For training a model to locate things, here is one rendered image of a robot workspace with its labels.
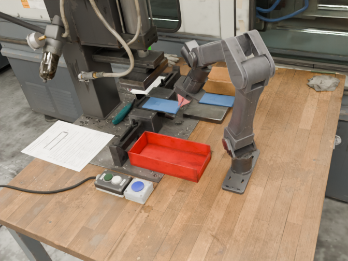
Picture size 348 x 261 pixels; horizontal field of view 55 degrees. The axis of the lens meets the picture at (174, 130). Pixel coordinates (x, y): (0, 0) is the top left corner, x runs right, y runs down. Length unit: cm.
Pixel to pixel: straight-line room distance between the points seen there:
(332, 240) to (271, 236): 116
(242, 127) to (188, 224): 31
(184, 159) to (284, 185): 33
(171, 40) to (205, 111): 66
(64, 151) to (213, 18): 95
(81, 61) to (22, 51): 161
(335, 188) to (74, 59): 153
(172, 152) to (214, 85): 39
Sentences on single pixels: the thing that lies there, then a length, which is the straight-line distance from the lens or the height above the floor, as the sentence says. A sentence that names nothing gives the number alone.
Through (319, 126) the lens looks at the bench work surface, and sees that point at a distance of 130.
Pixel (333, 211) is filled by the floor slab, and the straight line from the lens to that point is 222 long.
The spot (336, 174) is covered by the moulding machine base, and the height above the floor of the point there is 28.
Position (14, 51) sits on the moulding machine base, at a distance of 296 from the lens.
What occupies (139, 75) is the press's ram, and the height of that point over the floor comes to 114.
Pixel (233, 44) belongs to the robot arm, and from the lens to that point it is 82.
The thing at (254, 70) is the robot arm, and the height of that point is 129.
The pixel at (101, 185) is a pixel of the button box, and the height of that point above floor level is 93.
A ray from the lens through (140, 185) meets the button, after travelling 104.
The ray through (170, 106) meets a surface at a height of 99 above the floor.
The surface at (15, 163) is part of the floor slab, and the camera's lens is 294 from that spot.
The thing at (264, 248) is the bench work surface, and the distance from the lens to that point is 93.
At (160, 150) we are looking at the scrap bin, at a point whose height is 90.
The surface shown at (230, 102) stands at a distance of 135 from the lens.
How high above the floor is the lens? 169
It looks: 38 degrees down
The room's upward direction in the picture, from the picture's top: 9 degrees counter-clockwise
